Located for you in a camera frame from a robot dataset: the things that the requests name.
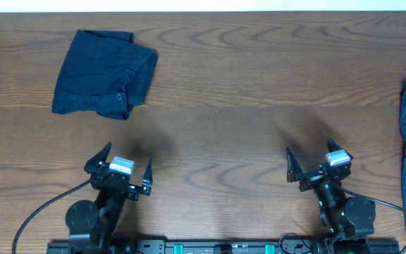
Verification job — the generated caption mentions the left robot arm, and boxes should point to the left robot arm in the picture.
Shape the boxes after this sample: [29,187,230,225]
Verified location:
[65,143,153,253]

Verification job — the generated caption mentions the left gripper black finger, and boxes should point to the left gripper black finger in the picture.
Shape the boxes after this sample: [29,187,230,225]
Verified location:
[84,142,112,174]
[142,155,153,195]

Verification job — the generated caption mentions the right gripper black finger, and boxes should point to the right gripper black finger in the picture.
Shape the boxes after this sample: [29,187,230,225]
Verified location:
[286,147,303,183]
[326,136,354,159]

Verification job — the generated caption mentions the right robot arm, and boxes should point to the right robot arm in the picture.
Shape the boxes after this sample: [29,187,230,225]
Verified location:
[286,138,376,253]

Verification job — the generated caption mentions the dark blue shorts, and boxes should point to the dark blue shorts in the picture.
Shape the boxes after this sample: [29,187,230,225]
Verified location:
[52,30,158,120]

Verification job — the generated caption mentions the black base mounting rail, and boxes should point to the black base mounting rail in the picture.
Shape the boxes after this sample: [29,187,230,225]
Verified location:
[47,236,400,254]

